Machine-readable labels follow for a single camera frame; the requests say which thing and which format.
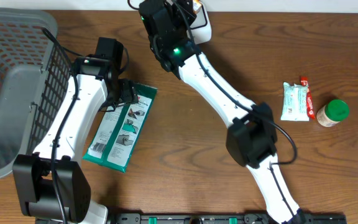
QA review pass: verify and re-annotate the green white wipes pack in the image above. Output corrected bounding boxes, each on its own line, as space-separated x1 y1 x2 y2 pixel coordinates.
83 83 157 173

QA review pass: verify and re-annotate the red snack packet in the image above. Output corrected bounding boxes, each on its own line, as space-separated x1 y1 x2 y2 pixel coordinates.
300 77 316 119

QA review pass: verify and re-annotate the light teal snack packet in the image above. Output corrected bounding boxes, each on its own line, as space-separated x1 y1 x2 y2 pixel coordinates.
280 82 309 121

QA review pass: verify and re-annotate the green lid white jar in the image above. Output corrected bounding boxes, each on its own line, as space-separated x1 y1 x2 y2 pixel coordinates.
316 100 350 128

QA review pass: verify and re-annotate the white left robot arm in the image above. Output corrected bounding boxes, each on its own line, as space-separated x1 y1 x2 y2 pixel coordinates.
12 37 138 223

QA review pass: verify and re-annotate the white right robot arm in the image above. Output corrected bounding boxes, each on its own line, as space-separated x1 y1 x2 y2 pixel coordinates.
138 0 306 223

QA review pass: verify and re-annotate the white barcode scanner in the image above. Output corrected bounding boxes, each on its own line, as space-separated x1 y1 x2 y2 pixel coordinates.
190 1 212 44

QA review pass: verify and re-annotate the grey plastic mesh basket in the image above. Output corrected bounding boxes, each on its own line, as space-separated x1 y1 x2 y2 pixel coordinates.
0 8 70 178

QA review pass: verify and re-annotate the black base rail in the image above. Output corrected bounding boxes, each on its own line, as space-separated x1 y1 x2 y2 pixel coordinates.
107 213 347 224

